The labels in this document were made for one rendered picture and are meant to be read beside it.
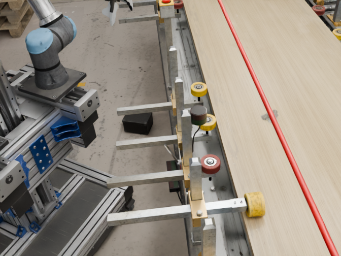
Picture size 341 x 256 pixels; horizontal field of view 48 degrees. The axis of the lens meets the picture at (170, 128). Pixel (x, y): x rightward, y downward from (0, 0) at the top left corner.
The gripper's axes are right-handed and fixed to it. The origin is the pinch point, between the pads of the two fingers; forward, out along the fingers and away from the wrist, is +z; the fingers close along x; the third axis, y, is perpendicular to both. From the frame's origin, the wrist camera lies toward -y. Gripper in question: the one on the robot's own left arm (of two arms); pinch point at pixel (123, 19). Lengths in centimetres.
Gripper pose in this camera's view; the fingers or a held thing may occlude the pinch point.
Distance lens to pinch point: 164.4
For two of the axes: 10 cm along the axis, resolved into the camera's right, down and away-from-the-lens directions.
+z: 0.6, 7.5, 6.6
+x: -4.7, 6.1, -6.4
